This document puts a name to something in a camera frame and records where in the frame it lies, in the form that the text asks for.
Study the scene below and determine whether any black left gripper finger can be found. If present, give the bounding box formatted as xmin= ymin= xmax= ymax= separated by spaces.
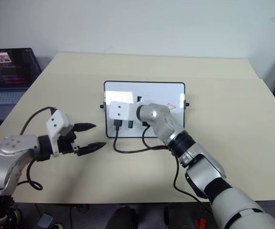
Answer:
xmin=74 ymin=122 xmax=97 ymax=133
xmin=78 ymin=142 xmax=108 ymax=156

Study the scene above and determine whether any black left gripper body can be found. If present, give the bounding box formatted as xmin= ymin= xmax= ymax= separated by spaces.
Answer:
xmin=57 ymin=130 xmax=80 ymax=156

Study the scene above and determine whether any small grey box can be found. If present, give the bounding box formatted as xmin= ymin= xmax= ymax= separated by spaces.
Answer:
xmin=37 ymin=213 xmax=53 ymax=228

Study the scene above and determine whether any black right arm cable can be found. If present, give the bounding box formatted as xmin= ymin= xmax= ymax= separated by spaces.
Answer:
xmin=113 ymin=119 xmax=214 ymax=204

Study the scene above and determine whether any open blue laptop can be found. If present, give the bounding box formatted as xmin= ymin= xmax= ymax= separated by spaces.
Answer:
xmin=0 ymin=47 xmax=43 ymax=123

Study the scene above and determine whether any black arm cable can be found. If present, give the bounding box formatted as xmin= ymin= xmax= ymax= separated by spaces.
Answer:
xmin=113 ymin=119 xmax=214 ymax=204
xmin=17 ymin=106 xmax=57 ymax=191

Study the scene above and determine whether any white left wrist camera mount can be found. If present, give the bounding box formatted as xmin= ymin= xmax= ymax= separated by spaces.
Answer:
xmin=46 ymin=109 xmax=75 ymax=158

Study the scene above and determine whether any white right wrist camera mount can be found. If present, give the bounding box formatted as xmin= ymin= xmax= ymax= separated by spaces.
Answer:
xmin=109 ymin=100 xmax=139 ymax=121

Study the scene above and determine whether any black framed white whiteboard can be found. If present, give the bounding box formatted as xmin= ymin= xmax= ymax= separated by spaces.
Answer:
xmin=100 ymin=80 xmax=190 ymax=139

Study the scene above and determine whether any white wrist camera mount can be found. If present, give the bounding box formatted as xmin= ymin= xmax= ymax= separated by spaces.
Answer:
xmin=46 ymin=109 xmax=75 ymax=158
xmin=109 ymin=100 xmax=139 ymax=121

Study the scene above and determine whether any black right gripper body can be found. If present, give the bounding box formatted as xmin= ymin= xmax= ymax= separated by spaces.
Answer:
xmin=127 ymin=95 xmax=143 ymax=129

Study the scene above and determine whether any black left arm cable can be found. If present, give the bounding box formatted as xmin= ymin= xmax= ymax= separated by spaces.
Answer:
xmin=17 ymin=106 xmax=57 ymax=191

